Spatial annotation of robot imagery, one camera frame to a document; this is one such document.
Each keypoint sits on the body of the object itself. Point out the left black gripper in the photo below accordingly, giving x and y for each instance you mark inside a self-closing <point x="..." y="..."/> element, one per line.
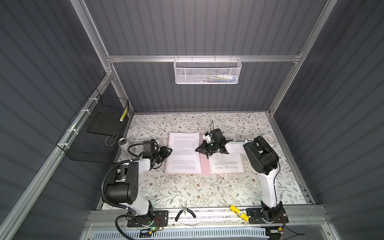
<point x="163" y="150"/>

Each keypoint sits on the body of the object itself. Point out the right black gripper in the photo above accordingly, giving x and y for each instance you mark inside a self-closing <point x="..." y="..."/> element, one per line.
<point x="204" y="148"/>

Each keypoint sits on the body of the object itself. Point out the printed paper sheet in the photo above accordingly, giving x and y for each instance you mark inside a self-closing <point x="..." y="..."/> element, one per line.
<point x="226" y="163"/>
<point x="184" y="159"/>

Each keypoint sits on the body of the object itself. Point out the pink file folder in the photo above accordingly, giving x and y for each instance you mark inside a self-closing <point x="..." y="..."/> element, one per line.
<point x="204" y="162"/>

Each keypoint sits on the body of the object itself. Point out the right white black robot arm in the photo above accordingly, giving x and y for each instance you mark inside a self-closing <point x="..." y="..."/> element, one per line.
<point x="264" y="161"/>

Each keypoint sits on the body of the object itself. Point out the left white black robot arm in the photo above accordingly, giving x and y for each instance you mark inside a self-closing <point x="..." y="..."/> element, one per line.
<point x="120" y="185"/>

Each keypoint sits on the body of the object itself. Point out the silver metal can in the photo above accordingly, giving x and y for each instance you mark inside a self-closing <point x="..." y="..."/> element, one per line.
<point x="123" y="144"/>

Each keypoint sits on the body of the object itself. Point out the yellow marker in basket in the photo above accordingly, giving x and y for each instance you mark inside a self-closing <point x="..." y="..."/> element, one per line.
<point x="123" y="114"/>

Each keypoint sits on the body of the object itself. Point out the floral table mat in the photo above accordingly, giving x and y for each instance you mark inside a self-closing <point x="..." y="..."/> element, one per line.
<point x="198" y="191"/>

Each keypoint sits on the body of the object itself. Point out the black foam pad in basket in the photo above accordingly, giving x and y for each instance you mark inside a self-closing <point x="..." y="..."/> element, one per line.
<point x="105" y="124"/>

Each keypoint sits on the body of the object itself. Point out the black wire side basket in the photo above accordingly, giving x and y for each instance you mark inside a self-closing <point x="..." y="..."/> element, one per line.
<point x="94" y="134"/>

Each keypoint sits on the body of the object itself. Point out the black handled pliers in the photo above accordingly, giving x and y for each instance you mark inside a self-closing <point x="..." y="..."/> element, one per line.
<point x="184" y="210"/>

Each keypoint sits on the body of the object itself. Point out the white wire wall basket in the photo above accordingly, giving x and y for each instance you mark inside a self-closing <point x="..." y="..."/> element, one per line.
<point x="210" y="71"/>

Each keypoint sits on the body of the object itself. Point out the yellow tube on rail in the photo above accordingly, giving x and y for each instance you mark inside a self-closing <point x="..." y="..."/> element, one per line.
<point x="239" y="213"/>

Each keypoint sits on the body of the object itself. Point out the white ventilated cable duct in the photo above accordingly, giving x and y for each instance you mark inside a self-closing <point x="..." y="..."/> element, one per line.
<point x="202" y="234"/>

